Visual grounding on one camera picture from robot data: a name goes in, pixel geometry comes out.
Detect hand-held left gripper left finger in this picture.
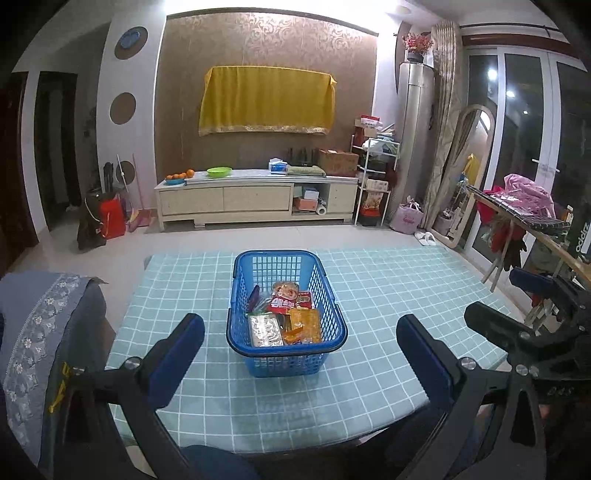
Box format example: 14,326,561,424
60,313,206,480

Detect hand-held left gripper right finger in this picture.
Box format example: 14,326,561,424
396,314,548,480

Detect black hanging garment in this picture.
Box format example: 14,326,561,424
501,226,528,274

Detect red and white box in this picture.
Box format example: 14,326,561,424
354,115,384,138

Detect brown cardboard box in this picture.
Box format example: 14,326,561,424
316,148,360,178

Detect red bag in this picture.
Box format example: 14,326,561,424
99,198,127,240

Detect pink crumpled cloth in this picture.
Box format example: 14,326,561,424
503,174,557,219

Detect red patterned box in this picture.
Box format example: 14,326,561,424
359,189,387,226

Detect glass balcony door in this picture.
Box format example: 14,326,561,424
464,44,591,302

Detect arched standing mirror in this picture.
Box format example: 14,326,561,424
431,104,496,252

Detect white metal shelf rack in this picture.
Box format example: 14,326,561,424
350,133,400,227

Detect beige TV cabinet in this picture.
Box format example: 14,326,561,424
154,168,360,232

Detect yellow cloth with gold trim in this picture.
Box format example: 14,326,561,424
198,66,337,136

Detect tall silver air conditioner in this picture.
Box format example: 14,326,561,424
396,62,436,219

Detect vase with red flowers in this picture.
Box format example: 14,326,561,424
402,32,435,64

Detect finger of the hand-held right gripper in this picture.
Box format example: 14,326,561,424
509,267,588,306
464,302,539,344

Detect orange snack packet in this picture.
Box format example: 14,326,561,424
281,308,323,346

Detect chair with blue-grey cover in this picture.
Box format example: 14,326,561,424
0,271,110,480

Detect green and white folded cloth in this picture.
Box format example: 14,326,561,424
369,133,398,153

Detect blue plastic basket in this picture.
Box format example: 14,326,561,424
226,250,349,378

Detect red hanging garment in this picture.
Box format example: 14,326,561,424
477,185,527,271

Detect beige patterned curtain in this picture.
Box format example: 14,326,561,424
423,21,465,230

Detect dark wooden door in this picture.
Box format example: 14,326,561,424
0,69,41,260
34,71,82,232

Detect wooden folding clothes rack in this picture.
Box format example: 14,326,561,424
465,184,591,297

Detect pink tote bag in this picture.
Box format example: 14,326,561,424
390,198,425,233

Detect person's blue trouser leg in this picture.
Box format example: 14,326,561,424
182,444,262,480

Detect white-handled mop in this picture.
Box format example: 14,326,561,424
116,154,135,209

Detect black bag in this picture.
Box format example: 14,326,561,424
76,194,108,251

